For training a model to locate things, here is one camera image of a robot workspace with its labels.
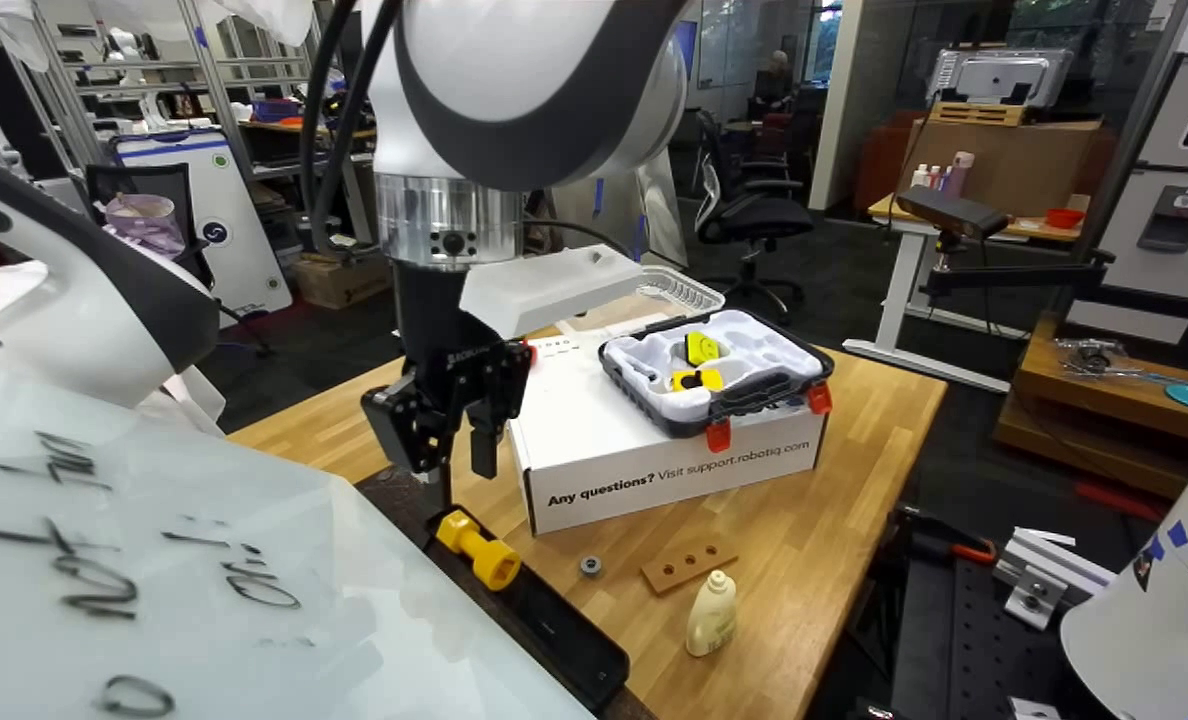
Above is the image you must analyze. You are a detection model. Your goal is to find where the white machine cabinet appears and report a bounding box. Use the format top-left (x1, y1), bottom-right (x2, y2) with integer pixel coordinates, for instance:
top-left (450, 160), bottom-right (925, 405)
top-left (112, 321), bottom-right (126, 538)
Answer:
top-left (84, 130), bottom-right (292, 315)

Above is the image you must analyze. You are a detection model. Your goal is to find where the black office chair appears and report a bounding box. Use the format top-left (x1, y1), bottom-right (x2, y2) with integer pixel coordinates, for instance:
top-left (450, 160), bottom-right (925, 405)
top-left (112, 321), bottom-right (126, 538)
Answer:
top-left (691, 111), bottom-right (814, 325)

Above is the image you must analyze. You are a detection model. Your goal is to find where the yellow dumbbell shaped object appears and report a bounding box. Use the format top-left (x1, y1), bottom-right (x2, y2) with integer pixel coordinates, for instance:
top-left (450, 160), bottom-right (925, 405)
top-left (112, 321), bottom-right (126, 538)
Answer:
top-left (434, 509), bottom-right (520, 593)

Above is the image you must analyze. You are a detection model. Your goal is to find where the whiteboard with writing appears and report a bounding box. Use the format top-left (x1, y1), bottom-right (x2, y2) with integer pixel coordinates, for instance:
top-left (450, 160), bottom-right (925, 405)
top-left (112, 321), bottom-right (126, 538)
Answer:
top-left (0, 372), bottom-right (583, 720)

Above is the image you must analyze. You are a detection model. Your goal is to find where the wooden block with holes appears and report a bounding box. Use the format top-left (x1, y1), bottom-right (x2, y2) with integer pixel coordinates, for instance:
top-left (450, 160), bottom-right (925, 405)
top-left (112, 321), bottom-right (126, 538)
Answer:
top-left (639, 538), bottom-right (735, 598)

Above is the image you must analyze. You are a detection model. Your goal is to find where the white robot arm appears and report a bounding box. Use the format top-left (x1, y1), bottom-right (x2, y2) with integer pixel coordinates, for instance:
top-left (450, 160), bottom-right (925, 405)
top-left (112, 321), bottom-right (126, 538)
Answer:
top-left (334, 0), bottom-right (688, 476)

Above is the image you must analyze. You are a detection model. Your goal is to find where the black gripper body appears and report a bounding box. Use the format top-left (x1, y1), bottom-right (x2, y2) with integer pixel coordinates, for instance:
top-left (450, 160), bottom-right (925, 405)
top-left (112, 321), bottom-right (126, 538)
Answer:
top-left (396, 265), bottom-right (530, 438)

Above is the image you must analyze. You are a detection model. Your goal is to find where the cream plastic bottle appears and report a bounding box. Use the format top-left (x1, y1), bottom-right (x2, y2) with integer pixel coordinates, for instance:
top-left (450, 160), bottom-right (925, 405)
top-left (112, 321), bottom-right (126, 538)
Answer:
top-left (684, 569), bottom-right (741, 655)

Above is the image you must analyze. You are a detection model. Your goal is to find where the yellow black cube piece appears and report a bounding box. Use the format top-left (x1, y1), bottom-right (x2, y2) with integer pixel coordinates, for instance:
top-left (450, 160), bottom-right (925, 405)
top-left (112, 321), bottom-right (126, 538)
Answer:
top-left (669, 370), bottom-right (725, 391)

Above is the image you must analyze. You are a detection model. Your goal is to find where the black whiteboard tray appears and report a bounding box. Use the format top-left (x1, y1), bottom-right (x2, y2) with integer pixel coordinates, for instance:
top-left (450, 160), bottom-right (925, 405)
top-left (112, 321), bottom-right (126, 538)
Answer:
top-left (361, 469), bottom-right (635, 720)

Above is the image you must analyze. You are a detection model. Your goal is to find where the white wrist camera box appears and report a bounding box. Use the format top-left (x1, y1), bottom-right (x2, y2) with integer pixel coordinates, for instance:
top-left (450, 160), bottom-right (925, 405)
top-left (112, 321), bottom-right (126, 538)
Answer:
top-left (458, 246), bottom-right (645, 339)

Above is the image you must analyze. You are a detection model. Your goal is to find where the clear plastic case lid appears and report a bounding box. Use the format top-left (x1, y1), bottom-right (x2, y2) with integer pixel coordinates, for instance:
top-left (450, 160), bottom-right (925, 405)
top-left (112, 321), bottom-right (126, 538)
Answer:
top-left (639, 265), bottom-right (725, 315)

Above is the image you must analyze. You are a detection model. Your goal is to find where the white cardboard Lean Robotics box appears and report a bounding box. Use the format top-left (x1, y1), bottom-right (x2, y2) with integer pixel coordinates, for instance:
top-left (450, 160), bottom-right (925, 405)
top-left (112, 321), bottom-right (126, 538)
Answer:
top-left (511, 325), bottom-right (826, 538)

